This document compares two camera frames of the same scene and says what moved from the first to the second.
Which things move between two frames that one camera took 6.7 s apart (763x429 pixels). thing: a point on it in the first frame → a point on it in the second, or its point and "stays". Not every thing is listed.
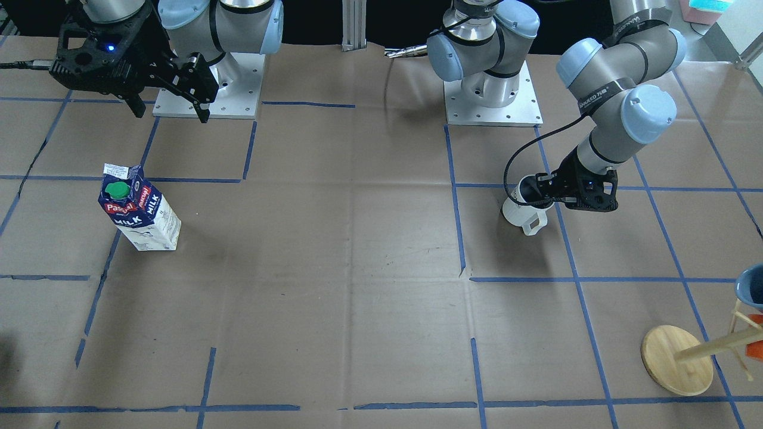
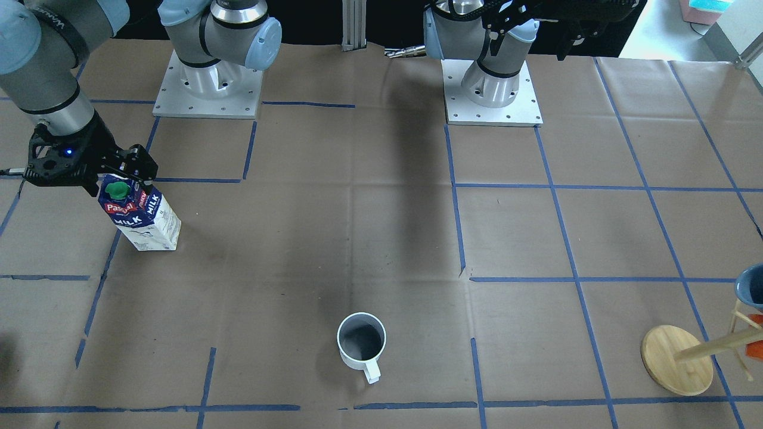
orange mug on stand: [755, 349] stays
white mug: [532, 218] → [361, 338]
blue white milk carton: [143, 214] stays
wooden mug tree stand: [676, 360] stays
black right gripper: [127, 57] → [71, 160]
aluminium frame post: [354, 24] stays
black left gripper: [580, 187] → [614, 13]
